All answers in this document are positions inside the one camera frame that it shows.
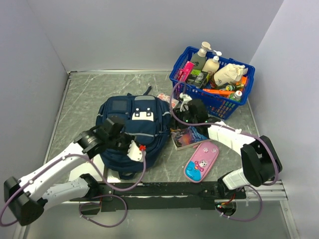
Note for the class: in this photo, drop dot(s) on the pink box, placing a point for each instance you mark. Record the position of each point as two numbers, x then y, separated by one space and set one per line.
185 71

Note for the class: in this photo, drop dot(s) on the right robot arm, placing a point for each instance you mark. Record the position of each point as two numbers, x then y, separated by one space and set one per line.
260 162

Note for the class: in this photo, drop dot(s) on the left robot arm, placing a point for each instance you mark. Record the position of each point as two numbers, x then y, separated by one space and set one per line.
28 197

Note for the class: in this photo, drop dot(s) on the Jane Eyre blue book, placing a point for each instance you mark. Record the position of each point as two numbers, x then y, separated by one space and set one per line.
188 137

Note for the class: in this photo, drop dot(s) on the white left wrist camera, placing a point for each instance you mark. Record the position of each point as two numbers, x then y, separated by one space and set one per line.
134 153

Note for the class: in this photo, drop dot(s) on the navy blue student backpack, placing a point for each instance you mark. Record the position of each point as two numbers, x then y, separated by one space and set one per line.
146 118

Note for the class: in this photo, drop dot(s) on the aluminium frame rail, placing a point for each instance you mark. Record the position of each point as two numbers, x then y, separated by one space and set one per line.
264 193

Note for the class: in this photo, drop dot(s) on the cream pump bottle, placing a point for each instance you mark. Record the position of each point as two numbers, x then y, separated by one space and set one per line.
212 64

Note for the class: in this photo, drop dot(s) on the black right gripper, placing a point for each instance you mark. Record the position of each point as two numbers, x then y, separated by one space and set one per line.
179 114

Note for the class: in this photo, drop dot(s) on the grey-green pump bottle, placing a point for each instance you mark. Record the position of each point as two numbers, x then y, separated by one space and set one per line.
199 58

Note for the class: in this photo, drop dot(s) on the dark glass bottle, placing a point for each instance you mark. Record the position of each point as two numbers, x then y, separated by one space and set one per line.
231 87

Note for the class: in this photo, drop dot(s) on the blue plastic basket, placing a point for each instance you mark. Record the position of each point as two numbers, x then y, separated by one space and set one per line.
216 105

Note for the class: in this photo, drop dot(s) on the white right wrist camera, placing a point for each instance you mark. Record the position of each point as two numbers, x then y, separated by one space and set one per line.
185 100

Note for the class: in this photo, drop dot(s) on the white notebook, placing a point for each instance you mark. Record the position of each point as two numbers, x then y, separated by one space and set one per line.
87 168

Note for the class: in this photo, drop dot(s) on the black green box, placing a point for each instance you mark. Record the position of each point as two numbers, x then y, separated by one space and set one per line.
198 79

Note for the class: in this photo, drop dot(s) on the green drink bottle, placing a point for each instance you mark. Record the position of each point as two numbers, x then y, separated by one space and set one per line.
235 96

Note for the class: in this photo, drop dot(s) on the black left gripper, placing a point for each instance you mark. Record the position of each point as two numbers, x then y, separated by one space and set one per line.
129 138

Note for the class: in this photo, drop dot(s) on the Little Women floral book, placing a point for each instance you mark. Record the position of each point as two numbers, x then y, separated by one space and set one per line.
166 98

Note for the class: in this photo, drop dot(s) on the pink cartoon pencil case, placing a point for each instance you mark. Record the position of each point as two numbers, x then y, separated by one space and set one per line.
201 161

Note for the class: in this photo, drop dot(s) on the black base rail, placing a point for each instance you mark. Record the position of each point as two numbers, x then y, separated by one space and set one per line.
174 195

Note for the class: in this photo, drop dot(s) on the beige cloth bag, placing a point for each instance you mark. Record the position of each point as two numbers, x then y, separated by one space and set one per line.
229 74

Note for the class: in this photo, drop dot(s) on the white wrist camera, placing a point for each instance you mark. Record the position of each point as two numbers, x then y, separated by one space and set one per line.
134 153
185 100

